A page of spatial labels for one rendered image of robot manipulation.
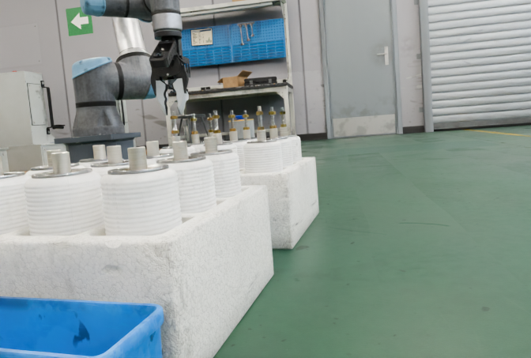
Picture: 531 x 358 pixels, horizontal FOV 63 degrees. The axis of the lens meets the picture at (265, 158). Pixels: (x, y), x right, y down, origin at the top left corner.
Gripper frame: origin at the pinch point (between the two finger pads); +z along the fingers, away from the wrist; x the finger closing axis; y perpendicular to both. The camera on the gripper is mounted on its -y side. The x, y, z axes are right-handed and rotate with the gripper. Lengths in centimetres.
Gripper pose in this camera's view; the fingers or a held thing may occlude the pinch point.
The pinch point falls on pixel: (172, 109)
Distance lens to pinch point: 117.1
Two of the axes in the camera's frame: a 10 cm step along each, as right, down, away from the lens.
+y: 1.5, -1.0, 9.8
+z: 0.8, 9.9, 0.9
